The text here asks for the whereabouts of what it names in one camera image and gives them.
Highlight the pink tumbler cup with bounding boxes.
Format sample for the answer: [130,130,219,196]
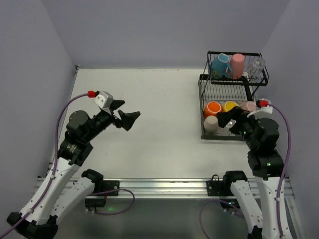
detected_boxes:
[230,53,245,79]

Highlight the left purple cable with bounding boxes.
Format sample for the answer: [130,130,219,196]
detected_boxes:
[0,90,135,237]

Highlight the purple cable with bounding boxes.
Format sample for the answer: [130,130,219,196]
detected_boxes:
[200,99,292,239]
[0,90,135,237]

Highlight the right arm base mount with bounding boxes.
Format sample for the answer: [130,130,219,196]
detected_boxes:
[206,174,227,197]

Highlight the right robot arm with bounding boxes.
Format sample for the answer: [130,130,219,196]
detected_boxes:
[217,107,293,239]

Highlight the clear glass upper rack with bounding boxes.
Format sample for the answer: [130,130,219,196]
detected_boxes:
[246,56,265,80]

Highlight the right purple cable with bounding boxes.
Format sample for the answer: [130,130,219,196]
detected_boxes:
[200,99,292,239]

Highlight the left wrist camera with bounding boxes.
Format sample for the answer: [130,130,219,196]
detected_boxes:
[94,91,113,109]

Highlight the clear glass cup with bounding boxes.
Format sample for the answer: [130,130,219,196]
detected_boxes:
[222,120,236,136]

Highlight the left control box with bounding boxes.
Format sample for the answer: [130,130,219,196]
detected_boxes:
[85,198,106,213]

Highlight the beige cup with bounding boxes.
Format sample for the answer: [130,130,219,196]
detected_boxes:
[203,115,219,134]

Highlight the control box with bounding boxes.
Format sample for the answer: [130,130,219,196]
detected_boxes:
[85,198,106,213]
[220,199,241,213]

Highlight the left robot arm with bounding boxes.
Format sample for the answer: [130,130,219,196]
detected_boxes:
[7,100,141,239]

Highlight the pink ceramic mug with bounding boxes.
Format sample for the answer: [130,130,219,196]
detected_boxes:
[241,101,256,112]

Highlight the black dish rack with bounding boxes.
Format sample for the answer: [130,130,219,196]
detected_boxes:
[198,51,269,141]

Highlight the aluminium mounting rail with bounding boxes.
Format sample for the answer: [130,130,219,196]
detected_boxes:
[33,176,295,199]

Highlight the orange mug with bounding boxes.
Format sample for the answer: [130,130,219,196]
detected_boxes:
[203,101,222,119]

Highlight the right control box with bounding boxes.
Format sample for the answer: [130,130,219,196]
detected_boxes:
[220,199,241,213]

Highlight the blue mug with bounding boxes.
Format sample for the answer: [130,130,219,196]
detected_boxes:
[208,53,234,78]

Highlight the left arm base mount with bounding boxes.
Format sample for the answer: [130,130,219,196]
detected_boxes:
[102,180,120,198]

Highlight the yellow mug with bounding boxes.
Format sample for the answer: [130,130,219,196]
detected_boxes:
[222,101,240,112]

